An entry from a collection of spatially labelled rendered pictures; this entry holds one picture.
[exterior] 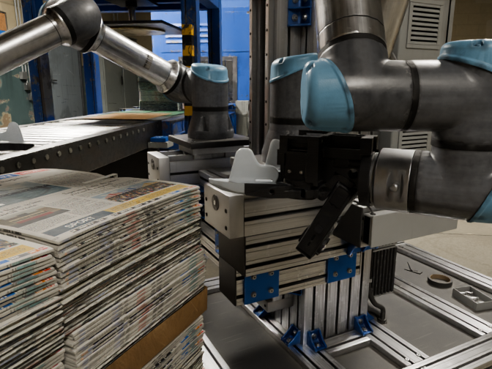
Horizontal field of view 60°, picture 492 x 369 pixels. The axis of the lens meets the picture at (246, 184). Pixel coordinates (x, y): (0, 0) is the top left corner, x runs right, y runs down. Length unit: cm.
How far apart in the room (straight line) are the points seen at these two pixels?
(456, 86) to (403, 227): 53
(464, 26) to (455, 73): 976
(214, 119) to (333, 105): 93
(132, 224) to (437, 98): 38
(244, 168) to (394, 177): 18
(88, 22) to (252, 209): 62
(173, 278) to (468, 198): 41
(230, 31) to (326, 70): 420
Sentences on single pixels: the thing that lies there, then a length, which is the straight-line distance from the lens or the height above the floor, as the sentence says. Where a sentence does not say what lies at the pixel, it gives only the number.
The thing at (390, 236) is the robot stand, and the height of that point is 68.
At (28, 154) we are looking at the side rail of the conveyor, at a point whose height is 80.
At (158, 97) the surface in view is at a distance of 313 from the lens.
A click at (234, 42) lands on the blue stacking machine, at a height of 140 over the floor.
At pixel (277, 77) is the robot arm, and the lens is 92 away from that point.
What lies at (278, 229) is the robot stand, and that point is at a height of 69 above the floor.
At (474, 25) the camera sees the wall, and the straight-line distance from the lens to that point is 1031.
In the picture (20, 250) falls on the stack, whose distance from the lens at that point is 49.
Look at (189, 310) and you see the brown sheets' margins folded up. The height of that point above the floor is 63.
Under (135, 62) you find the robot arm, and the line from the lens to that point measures 137.
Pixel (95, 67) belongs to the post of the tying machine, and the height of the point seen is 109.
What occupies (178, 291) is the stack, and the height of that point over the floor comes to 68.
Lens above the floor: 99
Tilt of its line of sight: 13 degrees down
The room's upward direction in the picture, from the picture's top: straight up
